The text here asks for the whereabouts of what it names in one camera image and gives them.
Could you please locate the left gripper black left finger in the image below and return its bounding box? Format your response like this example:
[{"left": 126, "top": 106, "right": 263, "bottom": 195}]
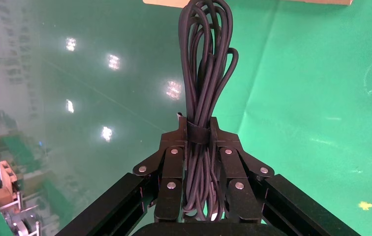
[{"left": 55, "top": 116, "right": 188, "bottom": 236}]

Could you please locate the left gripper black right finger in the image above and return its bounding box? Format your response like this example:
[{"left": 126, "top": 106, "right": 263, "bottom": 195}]
[{"left": 210, "top": 117, "right": 362, "bottom": 236}]

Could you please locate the black data cable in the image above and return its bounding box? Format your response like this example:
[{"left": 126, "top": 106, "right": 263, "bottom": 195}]
[{"left": 177, "top": 0, "right": 240, "bottom": 223}]

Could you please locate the orange cardboard box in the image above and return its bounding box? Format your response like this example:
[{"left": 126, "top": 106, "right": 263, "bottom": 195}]
[{"left": 142, "top": 0, "right": 353, "bottom": 8}]

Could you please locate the green table mat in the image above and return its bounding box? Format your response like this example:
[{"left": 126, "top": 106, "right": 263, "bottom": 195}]
[{"left": 235, "top": 0, "right": 372, "bottom": 236}]

